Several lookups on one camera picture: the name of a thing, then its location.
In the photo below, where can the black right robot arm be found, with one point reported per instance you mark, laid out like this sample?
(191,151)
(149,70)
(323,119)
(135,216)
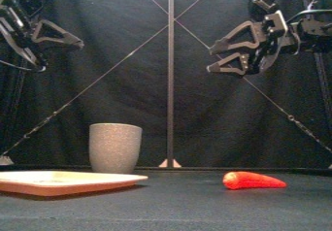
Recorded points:
(315,31)

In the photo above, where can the grey speckled cup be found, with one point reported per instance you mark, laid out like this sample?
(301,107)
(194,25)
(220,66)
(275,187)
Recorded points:
(116,147)

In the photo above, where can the red toy chili pepper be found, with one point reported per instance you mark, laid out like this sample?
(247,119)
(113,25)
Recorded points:
(251,180)

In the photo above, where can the cream square plate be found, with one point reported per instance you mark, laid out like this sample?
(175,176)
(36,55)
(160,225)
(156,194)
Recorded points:
(65,180)

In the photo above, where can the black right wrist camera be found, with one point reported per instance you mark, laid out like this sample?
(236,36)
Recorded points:
(263,2)

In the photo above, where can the vertical metal frame post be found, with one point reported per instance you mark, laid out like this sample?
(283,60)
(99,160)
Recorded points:
(171,95)

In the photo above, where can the post foot bracket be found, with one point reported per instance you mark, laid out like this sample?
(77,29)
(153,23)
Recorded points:
(171,164)

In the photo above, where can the corner anchor bracket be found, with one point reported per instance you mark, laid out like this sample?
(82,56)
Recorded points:
(6,160)

